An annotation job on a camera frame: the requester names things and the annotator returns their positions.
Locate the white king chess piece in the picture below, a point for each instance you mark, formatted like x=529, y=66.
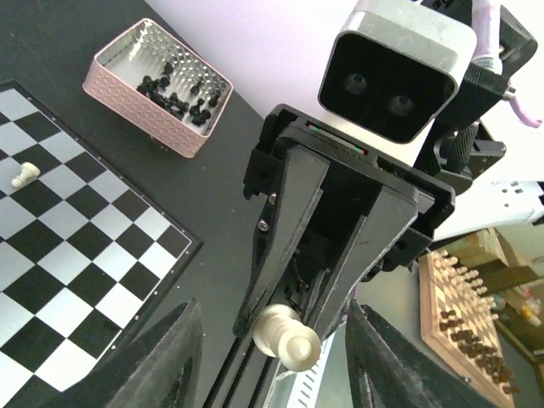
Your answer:
x=279, y=333

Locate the black and white chessboard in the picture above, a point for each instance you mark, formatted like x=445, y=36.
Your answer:
x=84, y=255

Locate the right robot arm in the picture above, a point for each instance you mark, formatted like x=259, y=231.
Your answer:
x=456, y=150

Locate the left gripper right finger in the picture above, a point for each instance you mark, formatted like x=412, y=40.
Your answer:
x=386, y=370

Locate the black chess pieces in tray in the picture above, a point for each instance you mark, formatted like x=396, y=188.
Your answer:
x=193, y=100

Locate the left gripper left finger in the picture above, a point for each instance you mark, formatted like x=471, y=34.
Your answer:
x=159, y=369

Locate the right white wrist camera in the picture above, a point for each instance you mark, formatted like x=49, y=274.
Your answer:
x=394, y=66

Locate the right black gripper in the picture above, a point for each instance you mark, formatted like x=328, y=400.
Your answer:
x=399, y=222

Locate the pink metal tray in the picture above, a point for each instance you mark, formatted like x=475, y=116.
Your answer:
x=143, y=49

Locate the wooden chess set background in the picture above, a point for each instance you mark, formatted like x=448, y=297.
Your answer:
x=458, y=322

